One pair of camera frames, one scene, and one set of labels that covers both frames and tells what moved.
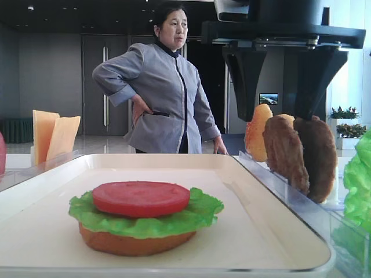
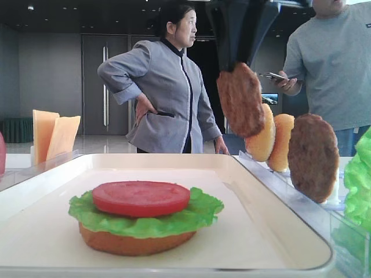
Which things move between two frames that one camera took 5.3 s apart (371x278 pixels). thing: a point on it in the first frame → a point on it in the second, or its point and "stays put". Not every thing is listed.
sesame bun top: (255, 140) stays put
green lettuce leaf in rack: (357, 182) stays put
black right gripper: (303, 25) → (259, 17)
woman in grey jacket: (174, 113) stays put
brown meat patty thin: (285, 152) → (239, 93)
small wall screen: (268, 98) stays put
